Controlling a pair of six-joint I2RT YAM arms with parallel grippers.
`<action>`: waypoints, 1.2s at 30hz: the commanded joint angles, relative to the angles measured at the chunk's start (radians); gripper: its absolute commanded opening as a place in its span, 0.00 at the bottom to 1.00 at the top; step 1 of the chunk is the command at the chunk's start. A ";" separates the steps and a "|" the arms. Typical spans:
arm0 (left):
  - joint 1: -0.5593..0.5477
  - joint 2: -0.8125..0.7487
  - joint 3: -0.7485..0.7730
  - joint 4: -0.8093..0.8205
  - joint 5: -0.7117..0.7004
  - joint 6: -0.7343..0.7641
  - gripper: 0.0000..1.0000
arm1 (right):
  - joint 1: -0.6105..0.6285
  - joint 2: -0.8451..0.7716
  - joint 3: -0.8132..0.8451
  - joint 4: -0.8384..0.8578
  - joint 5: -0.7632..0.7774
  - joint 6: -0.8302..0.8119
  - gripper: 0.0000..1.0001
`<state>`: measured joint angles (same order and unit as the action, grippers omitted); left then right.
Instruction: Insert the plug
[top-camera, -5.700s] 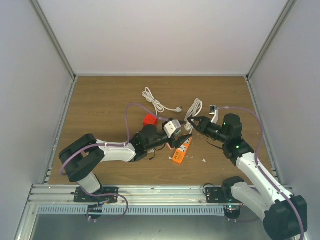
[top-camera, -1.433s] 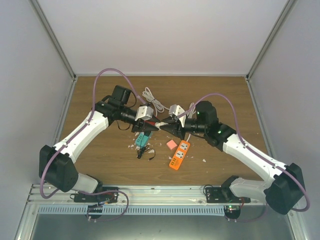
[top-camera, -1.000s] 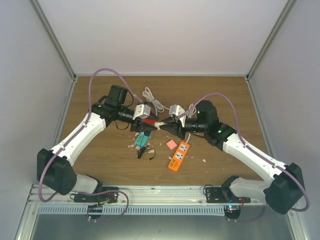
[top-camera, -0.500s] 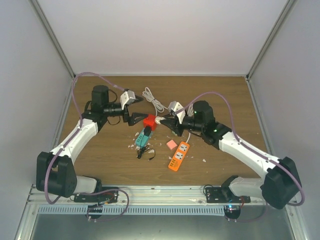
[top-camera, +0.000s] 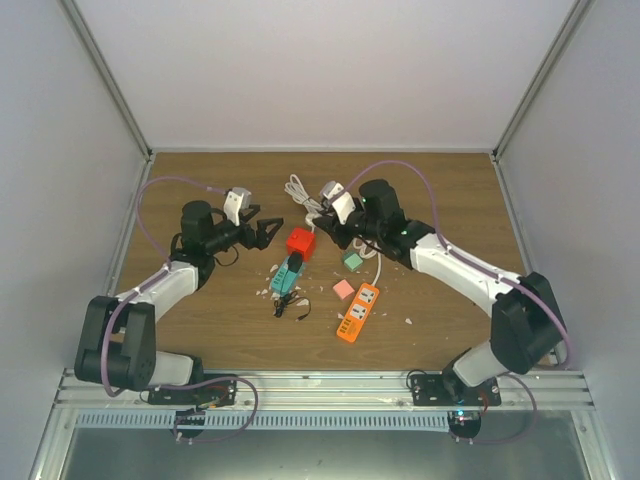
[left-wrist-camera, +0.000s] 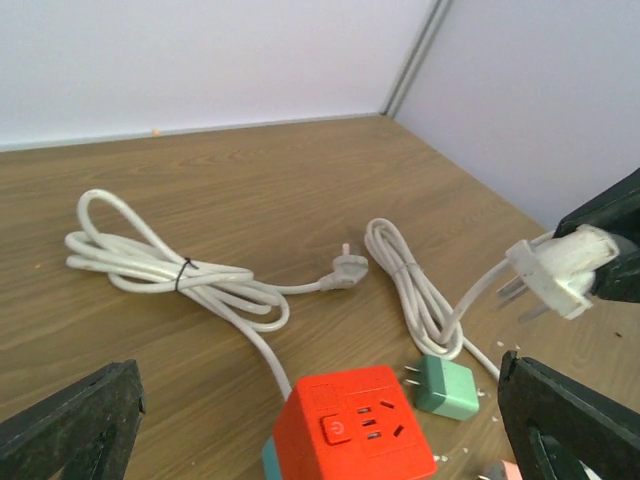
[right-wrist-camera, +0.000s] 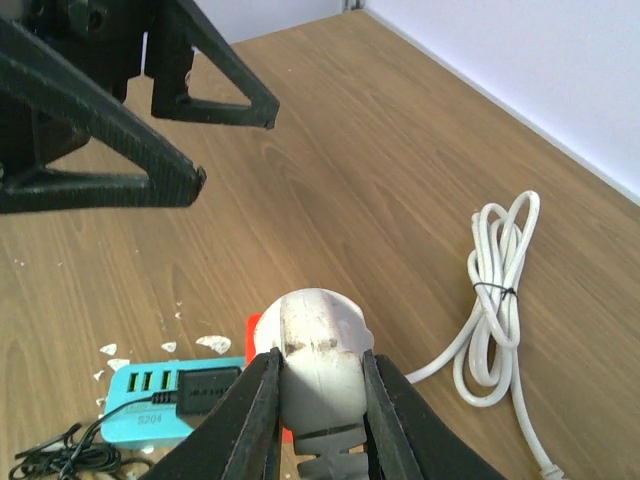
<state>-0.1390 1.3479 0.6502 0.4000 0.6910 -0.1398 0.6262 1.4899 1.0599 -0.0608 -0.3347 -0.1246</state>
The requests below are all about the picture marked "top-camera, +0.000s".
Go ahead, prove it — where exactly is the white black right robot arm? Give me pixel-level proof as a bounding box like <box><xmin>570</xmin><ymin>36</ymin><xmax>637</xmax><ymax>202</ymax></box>
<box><xmin>285</xmin><ymin>176</ymin><xmax>568</xmax><ymax>405</ymax></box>

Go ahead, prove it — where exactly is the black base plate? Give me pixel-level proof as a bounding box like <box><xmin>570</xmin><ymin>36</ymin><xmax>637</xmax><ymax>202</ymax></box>
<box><xmin>405</xmin><ymin>370</ymin><xmax>502</xmax><ymax>407</ymax></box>
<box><xmin>139</xmin><ymin>374</ymin><xmax>237</xmax><ymax>409</ymax></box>

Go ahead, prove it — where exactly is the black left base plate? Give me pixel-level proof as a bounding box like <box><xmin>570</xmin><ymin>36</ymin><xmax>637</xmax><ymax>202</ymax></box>
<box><xmin>139</xmin><ymin>374</ymin><xmax>237</xmax><ymax>409</ymax></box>

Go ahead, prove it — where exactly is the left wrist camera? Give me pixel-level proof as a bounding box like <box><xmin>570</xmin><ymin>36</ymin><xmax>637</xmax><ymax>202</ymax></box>
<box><xmin>223</xmin><ymin>187</ymin><xmax>252</xmax><ymax>226</ymax></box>

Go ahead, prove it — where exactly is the pink square adapter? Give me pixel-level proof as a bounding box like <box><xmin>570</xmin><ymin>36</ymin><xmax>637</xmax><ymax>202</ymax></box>
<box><xmin>332</xmin><ymin>279</ymin><xmax>355</xmax><ymax>300</ymax></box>

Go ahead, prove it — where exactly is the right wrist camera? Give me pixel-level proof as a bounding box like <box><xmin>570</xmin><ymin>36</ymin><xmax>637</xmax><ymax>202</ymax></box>
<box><xmin>320</xmin><ymin>181</ymin><xmax>356</xmax><ymax>225</ymax></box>

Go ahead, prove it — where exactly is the teal power strip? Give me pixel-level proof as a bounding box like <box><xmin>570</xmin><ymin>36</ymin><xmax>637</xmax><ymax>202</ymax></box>
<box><xmin>270</xmin><ymin>256</ymin><xmax>305</xmax><ymax>296</ymax></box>

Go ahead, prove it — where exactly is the green square adapter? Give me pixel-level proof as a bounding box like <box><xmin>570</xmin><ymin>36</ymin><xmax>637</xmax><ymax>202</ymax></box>
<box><xmin>342</xmin><ymin>251</ymin><xmax>363</xmax><ymax>272</ymax></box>

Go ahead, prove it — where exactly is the white cable with plug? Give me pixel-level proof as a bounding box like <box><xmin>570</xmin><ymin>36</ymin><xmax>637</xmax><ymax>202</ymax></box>
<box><xmin>284</xmin><ymin>173</ymin><xmax>324</xmax><ymax>236</ymax></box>

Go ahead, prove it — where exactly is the slotted cable duct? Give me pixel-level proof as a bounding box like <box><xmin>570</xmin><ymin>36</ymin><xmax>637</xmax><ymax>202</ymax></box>
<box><xmin>76</xmin><ymin>410</ymin><xmax>449</xmax><ymax>432</ymax></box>

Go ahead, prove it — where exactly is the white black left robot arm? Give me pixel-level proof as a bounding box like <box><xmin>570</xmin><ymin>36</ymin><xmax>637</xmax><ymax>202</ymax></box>
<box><xmin>74</xmin><ymin>200</ymin><xmax>284</xmax><ymax>404</ymax></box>

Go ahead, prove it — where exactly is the orange power strip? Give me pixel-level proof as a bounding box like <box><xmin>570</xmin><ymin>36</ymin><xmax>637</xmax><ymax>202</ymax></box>
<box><xmin>336</xmin><ymin>283</ymin><xmax>380</xmax><ymax>343</ymax></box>

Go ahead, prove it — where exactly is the white power cable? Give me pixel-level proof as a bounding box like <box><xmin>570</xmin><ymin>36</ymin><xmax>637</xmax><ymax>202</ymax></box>
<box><xmin>304</xmin><ymin>209</ymin><xmax>386</xmax><ymax>291</ymax></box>

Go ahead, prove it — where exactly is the black power adapter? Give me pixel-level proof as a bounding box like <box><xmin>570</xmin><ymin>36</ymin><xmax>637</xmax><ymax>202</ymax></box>
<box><xmin>287</xmin><ymin>252</ymin><xmax>304</xmax><ymax>273</ymax></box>

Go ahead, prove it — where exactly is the black thin cable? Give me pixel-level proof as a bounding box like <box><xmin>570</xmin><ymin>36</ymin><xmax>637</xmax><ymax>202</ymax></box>
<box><xmin>272</xmin><ymin>293</ymin><xmax>314</xmax><ymax>321</ymax></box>

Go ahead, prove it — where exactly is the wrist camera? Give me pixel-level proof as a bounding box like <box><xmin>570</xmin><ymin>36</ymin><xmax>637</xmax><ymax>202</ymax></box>
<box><xmin>223</xmin><ymin>187</ymin><xmax>252</xmax><ymax>226</ymax></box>
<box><xmin>320</xmin><ymin>181</ymin><xmax>356</xmax><ymax>225</ymax></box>

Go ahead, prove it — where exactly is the red cube power socket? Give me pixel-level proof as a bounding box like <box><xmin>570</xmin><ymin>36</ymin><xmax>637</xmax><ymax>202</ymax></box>
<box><xmin>285</xmin><ymin>227</ymin><xmax>316</xmax><ymax>262</ymax></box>

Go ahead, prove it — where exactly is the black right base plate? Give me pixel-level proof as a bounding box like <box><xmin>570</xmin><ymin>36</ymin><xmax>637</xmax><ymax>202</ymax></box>
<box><xmin>405</xmin><ymin>370</ymin><xmax>502</xmax><ymax>407</ymax></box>

